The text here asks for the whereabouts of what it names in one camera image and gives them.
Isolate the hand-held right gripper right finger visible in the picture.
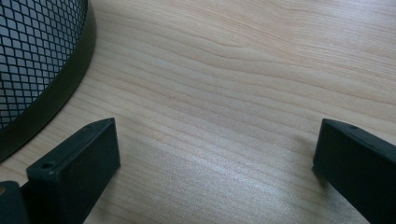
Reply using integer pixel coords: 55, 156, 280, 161
312, 118, 396, 224

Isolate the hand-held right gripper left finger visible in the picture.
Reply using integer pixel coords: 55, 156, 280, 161
25, 117, 121, 224

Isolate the black mesh trash bin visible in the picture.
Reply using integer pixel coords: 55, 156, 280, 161
0, 0, 98, 163

